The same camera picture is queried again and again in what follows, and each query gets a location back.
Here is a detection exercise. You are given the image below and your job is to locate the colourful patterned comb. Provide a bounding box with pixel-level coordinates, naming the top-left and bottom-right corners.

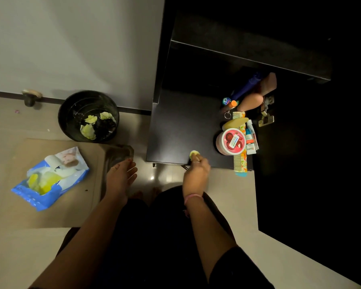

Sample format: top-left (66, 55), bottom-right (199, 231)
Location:
top-left (232, 111), bottom-right (248, 177)

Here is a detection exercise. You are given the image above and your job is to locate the round jar with red label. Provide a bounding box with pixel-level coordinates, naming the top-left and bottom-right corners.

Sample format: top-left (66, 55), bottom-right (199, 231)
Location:
top-left (215, 128), bottom-right (246, 156)

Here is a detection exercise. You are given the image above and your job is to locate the yellow oval soap case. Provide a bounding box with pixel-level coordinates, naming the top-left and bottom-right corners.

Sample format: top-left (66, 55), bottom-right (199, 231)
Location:
top-left (222, 117), bottom-right (249, 131)

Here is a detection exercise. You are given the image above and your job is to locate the beige floor mat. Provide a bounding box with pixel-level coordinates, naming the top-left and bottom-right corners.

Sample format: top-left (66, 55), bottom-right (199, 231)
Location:
top-left (0, 138), bottom-right (135, 230)

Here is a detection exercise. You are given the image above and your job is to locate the black cabinet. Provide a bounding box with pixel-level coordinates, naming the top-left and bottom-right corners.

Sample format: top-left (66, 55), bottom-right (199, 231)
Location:
top-left (146, 0), bottom-right (361, 288)

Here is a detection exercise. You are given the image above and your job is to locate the person's right forearm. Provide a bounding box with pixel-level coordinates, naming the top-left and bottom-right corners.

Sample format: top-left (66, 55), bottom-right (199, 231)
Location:
top-left (185, 198), bottom-right (239, 282)

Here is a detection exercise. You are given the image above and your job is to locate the person's right hand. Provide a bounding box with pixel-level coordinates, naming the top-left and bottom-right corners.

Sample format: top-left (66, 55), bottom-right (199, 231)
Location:
top-left (182, 154), bottom-right (211, 198)

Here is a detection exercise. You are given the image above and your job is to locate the person's left forearm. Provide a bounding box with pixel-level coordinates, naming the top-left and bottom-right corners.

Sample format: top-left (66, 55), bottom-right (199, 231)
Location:
top-left (28, 194), bottom-right (129, 289)

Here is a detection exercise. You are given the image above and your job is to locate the white and blue tube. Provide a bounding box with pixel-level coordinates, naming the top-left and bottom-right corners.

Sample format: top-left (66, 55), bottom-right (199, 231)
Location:
top-left (245, 119), bottom-right (260, 155)

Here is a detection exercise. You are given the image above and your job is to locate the blue and white wipes packet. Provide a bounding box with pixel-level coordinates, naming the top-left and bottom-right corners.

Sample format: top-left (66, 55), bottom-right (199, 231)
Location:
top-left (11, 146), bottom-right (90, 212)

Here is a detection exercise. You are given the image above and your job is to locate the person's left hand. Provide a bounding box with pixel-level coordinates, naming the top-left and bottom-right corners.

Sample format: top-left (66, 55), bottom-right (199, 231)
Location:
top-left (105, 159), bottom-right (138, 206)

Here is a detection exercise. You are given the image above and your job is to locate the black round trash bin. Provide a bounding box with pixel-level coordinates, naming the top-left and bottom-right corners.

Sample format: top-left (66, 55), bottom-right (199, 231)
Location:
top-left (58, 90), bottom-right (120, 143)

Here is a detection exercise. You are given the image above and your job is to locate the person's black clothing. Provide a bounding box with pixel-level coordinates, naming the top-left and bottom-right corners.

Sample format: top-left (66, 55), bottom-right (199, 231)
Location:
top-left (56, 185), bottom-right (276, 289)

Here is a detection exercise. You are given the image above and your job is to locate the pink wristband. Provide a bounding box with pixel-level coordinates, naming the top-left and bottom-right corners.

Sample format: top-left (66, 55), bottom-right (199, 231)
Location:
top-left (184, 194), bottom-right (203, 206)

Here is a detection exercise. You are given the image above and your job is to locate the metal cabinet hinge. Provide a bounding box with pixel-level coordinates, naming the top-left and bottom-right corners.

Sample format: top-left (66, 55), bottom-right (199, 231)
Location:
top-left (258, 96), bottom-right (275, 127)

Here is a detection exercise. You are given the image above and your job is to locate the pinkish brown bottle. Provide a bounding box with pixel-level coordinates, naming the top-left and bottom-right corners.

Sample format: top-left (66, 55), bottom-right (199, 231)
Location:
top-left (258, 72), bottom-right (277, 96)

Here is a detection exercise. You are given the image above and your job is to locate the metal door stopper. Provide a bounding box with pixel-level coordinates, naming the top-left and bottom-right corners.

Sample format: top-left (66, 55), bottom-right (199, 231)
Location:
top-left (21, 89), bottom-right (43, 107)

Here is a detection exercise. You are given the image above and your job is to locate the tan rounded bottle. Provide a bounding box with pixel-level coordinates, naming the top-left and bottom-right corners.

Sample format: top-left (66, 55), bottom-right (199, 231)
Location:
top-left (237, 93), bottom-right (264, 112)

